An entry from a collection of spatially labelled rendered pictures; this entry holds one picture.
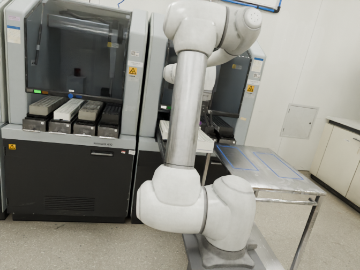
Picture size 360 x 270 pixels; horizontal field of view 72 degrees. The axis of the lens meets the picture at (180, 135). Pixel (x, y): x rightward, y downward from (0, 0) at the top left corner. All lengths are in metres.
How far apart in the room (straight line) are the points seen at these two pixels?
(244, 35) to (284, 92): 2.57
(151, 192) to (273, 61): 2.70
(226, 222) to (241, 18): 0.63
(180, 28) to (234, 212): 0.59
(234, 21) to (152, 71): 0.98
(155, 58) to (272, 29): 1.82
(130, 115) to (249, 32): 1.15
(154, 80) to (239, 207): 1.18
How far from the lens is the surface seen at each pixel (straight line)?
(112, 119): 1.80
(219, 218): 0.81
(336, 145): 3.69
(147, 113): 1.79
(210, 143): 1.33
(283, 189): 1.29
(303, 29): 3.45
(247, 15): 0.86
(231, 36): 0.88
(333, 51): 3.70
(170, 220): 0.79
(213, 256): 0.92
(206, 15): 0.86
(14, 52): 1.89
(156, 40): 1.75
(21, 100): 1.93
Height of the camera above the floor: 1.32
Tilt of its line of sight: 17 degrees down
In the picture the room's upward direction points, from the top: 9 degrees clockwise
